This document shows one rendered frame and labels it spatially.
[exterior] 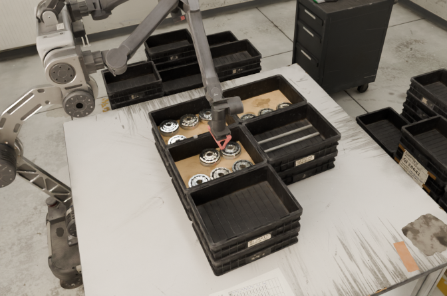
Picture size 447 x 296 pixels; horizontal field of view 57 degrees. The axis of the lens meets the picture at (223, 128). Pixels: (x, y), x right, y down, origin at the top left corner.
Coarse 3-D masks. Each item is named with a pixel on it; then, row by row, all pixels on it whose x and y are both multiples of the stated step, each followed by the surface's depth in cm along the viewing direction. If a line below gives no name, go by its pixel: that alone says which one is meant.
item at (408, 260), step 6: (396, 246) 174; (402, 246) 174; (402, 252) 172; (408, 252) 172; (402, 258) 170; (408, 258) 170; (408, 264) 168; (414, 264) 168; (408, 270) 166; (414, 270) 166
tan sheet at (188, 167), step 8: (240, 144) 207; (184, 160) 201; (192, 160) 200; (224, 160) 199; (232, 160) 199; (184, 168) 197; (192, 168) 196; (200, 168) 196; (208, 168) 196; (184, 176) 193; (192, 176) 192; (208, 176) 192
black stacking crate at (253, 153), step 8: (208, 136) 199; (232, 136) 206; (240, 136) 206; (184, 144) 196; (192, 144) 198; (200, 144) 200; (208, 144) 202; (216, 144) 205; (248, 144) 198; (176, 152) 197; (184, 152) 199; (192, 152) 201; (248, 152) 202; (256, 152) 191; (168, 160) 195; (176, 160) 200; (256, 160) 194; (176, 176) 187
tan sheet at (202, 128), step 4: (176, 120) 224; (200, 124) 221; (204, 124) 220; (180, 128) 219; (196, 128) 218; (200, 128) 218; (204, 128) 218; (180, 132) 216; (184, 132) 216; (188, 132) 216; (192, 132) 216; (196, 132) 216; (200, 132) 216; (164, 136) 215; (168, 136) 214; (172, 136) 214; (188, 136) 214; (164, 140) 212; (168, 140) 212
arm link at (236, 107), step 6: (216, 90) 160; (216, 96) 160; (210, 102) 167; (216, 102) 163; (228, 102) 163; (234, 102) 163; (240, 102) 163; (234, 108) 162; (240, 108) 163; (228, 114) 166; (234, 114) 164
